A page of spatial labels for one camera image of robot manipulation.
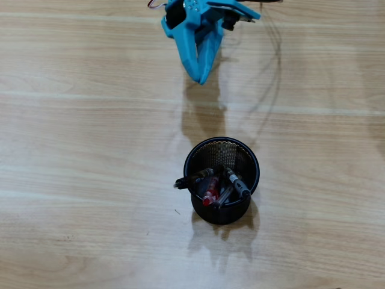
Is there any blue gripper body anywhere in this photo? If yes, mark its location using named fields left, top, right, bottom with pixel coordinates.
left=164, top=0, right=262, bottom=33

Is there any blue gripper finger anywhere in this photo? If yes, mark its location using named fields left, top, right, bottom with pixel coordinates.
left=161, top=14, right=202, bottom=84
left=194, top=26, right=226, bottom=86

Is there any glossy black gel pen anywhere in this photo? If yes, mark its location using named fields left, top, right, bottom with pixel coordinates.
left=173, top=164, right=225, bottom=191

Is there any grey grip clear pen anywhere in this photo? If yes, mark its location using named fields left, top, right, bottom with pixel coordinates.
left=224, top=167, right=252, bottom=199

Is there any red clear retractable pen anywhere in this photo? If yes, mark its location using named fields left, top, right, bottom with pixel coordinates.
left=202, top=176, right=220, bottom=207

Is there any black mesh pen holder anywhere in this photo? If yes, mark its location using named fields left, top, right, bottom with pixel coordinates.
left=183, top=137, right=261, bottom=226

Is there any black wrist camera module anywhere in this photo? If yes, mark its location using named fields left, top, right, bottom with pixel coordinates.
left=221, top=13, right=256, bottom=31

